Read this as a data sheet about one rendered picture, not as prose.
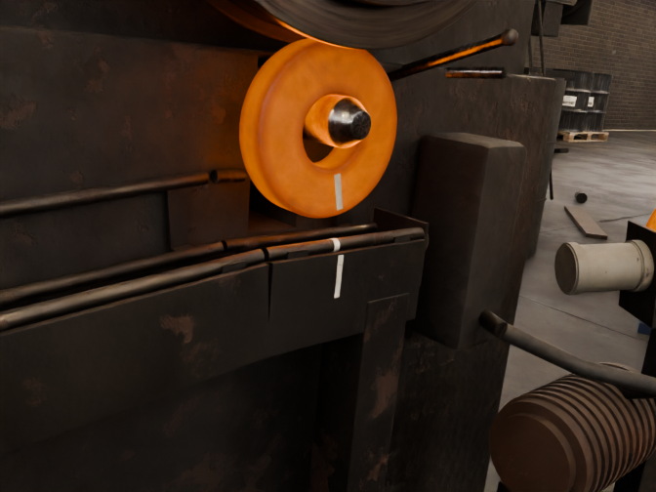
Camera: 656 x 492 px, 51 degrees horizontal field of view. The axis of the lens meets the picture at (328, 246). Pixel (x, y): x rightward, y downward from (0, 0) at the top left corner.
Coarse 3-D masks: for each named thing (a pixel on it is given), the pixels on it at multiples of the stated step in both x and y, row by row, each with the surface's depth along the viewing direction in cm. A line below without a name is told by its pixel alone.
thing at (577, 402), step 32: (576, 384) 79; (608, 384) 80; (512, 416) 75; (544, 416) 73; (576, 416) 72; (608, 416) 75; (640, 416) 78; (512, 448) 76; (544, 448) 72; (576, 448) 71; (608, 448) 73; (640, 448) 78; (512, 480) 76; (544, 480) 73; (576, 480) 71; (608, 480) 74
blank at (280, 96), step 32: (288, 64) 55; (320, 64) 57; (352, 64) 59; (256, 96) 55; (288, 96) 55; (320, 96) 58; (352, 96) 60; (384, 96) 62; (256, 128) 55; (288, 128) 56; (384, 128) 63; (256, 160) 56; (288, 160) 57; (352, 160) 62; (384, 160) 64; (288, 192) 58; (320, 192) 60; (352, 192) 63
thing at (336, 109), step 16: (336, 96) 58; (320, 112) 57; (336, 112) 56; (352, 112) 56; (304, 128) 59; (320, 128) 58; (336, 128) 57; (352, 128) 56; (368, 128) 57; (336, 144) 58; (352, 144) 58
